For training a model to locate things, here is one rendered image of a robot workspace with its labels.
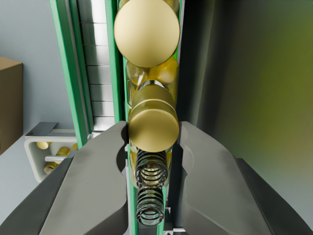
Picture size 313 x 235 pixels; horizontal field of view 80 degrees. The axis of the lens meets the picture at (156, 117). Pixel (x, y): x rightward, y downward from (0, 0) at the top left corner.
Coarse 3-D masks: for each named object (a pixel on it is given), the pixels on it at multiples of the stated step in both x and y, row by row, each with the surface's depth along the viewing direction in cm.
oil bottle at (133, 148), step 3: (129, 108) 23; (129, 111) 22; (129, 114) 22; (129, 117) 21; (129, 138) 22; (129, 141) 22; (129, 144) 22; (132, 144) 21; (129, 147) 23; (132, 147) 22; (135, 147) 21; (171, 147) 22; (132, 150) 22; (135, 150) 22; (165, 150) 22; (168, 150) 22; (135, 153) 23
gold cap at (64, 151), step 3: (63, 147) 59; (66, 147) 60; (60, 150) 58; (63, 150) 58; (66, 150) 59; (69, 150) 60; (57, 153) 57; (60, 153) 57; (63, 153) 57; (66, 153) 58; (57, 162) 57; (60, 162) 57
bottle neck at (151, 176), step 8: (144, 152) 18; (152, 152) 17; (160, 152) 18; (136, 160) 18; (144, 160) 16; (152, 160) 16; (160, 160) 17; (136, 168) 16; (144, 168) 16; (152, 168) 19; (160, 168) 16; (136, 176) 17; (144, 176) 17; (152, 176) 18; (160, 176) 17; (144, 184) 17; (152, 184) 17; (160, 184) 17
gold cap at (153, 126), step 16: (144, 96) 13; (160, 96) 13; (144, 112) 11; (160, 112) 11; (128, 128) 12; (144, 128) 12; (160, 128) 12; (176, 128) 12; (144, 144) 13; (160, 144) 13
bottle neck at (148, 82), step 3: (147, 81) 17; (150, 81) 17; (153, 81) 17; (156, 81) 17; (141, 84) 18; (144, 84) 17; (147, 84) 17; (150, 84) 16; (153, 84) 16; (156, 84) 17; (159, 84) 17; (162, 84) 17; (141, 87) 17; (165, 87) 18
